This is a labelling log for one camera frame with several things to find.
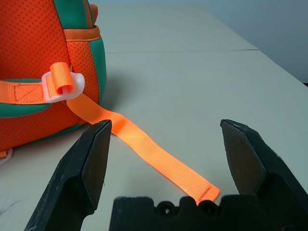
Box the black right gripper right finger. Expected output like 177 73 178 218
220 119 308 231

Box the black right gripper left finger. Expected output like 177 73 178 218
24 119 113 231

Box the orange and teal backpack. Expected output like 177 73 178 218
0 0 221 206

